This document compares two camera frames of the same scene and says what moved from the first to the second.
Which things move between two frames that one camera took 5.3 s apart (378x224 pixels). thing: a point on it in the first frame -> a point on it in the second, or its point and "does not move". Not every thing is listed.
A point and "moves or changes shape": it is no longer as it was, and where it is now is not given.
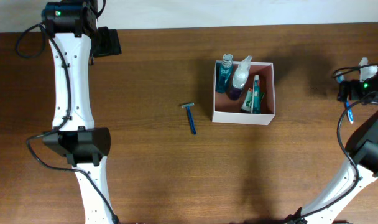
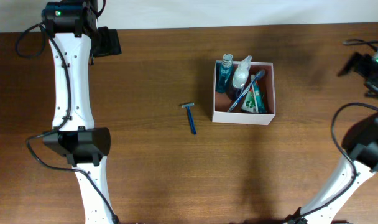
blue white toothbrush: (341, 78) -> (260, 74)
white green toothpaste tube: (255, 101) moves or changes shape
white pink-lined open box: (225, 110) does not move
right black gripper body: (344, 91) -> (355, 64)
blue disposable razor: (188, 106) does not move
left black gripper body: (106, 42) does not move
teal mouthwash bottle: (224, 72) does not move
